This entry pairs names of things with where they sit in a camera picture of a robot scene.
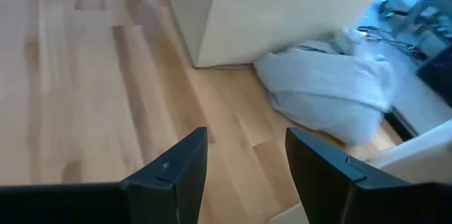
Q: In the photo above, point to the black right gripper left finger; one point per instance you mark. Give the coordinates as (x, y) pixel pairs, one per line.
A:
(173, 188)

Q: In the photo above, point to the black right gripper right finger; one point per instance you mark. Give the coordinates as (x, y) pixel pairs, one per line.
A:
(325, 185)

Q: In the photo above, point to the grey-blue garment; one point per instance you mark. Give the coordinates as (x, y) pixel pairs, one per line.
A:
(328, 93)

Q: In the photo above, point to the white fabric bin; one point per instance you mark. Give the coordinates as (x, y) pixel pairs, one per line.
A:
(254, 15)
(420, 157)

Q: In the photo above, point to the black floor equipment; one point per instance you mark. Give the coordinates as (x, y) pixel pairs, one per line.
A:
(438, 75)

